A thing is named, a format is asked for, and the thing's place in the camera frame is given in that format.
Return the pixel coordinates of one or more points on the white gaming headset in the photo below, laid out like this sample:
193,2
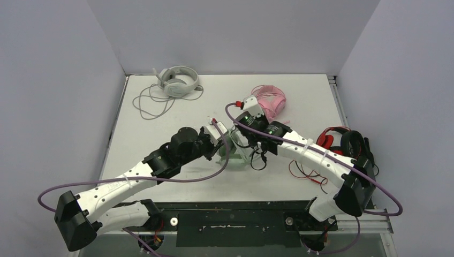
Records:
174,83

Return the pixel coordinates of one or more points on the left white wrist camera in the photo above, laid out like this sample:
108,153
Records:
215,130

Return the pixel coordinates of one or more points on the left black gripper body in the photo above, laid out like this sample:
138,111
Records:
203,146

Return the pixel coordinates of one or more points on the mint green headphones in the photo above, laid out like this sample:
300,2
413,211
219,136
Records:
239,155

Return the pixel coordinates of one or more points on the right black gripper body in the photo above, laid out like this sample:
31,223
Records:
246,138

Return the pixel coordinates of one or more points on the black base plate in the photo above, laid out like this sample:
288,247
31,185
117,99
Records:
227,224

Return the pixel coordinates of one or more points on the pink cat-ear headphones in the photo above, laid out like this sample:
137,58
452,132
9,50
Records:
271,99

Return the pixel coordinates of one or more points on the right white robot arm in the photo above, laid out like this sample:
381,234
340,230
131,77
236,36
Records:
352,192

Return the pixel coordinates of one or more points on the red and black headphones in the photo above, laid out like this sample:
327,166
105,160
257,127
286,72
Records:
342,141

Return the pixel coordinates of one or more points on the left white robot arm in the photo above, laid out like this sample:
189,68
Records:
81,217

